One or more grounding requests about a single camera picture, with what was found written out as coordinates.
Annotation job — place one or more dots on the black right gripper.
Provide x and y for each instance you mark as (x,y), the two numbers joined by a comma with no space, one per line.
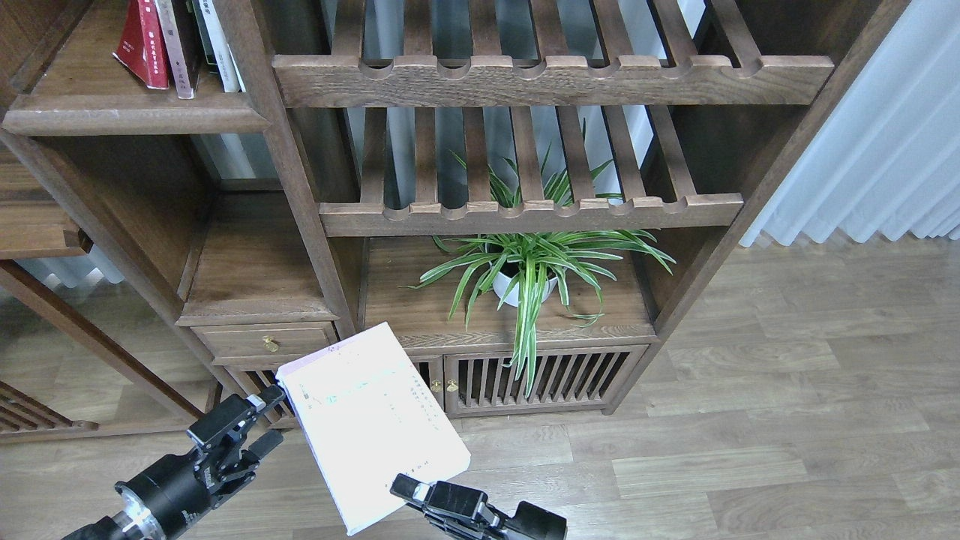
(463,512)

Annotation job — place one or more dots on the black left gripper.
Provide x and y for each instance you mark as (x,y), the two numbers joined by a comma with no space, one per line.
(173,494)

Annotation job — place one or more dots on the pale purple white book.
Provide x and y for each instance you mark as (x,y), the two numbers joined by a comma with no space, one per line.
(368,416)

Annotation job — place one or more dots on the red textbook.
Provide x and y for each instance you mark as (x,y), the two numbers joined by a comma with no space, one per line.
(141,48)

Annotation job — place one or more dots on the maroon book white characters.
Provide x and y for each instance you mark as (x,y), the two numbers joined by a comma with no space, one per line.
(182,42)

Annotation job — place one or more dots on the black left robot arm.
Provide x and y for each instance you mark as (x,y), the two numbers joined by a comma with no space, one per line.
(97,529)

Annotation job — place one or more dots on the left slatted cabinet door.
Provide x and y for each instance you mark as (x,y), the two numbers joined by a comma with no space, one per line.
(260,374)

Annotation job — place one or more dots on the slatted cabinet door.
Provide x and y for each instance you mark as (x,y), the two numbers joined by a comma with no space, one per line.
(260,374)
(564,379)

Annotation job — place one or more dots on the brass drawer knob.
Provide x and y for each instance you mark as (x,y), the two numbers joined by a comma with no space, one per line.
(269,344)

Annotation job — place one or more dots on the small wooden drawer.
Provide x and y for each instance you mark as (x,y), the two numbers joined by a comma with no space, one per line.
(244,341)

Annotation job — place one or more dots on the right slatted cabinet door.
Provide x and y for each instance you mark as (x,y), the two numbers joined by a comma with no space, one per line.
(564,379)

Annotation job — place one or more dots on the wooden side rack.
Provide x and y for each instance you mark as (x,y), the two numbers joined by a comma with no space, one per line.
(95,360)

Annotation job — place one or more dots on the white plant pot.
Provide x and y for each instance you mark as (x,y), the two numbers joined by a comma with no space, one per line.
(508,287)

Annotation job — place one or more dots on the green spider plant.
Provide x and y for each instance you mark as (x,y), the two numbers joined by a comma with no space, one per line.
(530,262)

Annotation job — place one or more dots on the dark wooden bookshelf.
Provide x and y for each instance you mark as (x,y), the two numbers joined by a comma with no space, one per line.
(367,127)

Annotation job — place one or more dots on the white upright book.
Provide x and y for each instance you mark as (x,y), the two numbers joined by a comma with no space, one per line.
(226,65)

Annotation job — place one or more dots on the dark green upright book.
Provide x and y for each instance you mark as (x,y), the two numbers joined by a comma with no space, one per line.
(202,19)

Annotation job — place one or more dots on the white pleated curtain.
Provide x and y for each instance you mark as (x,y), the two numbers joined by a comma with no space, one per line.
(886,162)

